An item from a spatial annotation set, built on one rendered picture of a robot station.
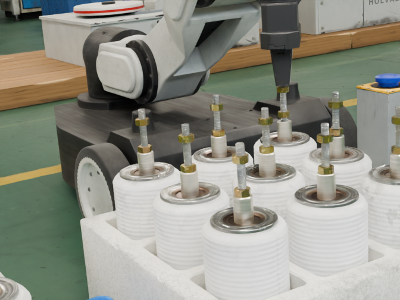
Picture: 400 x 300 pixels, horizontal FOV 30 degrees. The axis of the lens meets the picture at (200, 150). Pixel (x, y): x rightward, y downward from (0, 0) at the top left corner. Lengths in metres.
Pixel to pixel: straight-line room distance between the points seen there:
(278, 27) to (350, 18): 2.68
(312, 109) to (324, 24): 2.07
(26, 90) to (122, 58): 1.23
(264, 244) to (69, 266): 0.65
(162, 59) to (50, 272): 0.50
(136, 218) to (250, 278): 0.25
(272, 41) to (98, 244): 0.37
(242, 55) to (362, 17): 0.78
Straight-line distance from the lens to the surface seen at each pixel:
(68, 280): 1.34
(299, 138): 1.14
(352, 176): 1.02
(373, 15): 3.85
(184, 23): 1.40
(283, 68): 1.11
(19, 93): 2.82
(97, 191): 1.42
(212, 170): 1.04
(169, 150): 1.38
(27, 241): 1.53
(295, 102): 1.57
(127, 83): 1.63
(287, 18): 1.07
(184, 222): 0.89
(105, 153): 1.36
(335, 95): 1.03
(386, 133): 1.18
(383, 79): 1.19
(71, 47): 3.20
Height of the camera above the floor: 0.55
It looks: 16 degrees down
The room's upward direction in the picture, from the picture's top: 4 degrees counter-clockwise
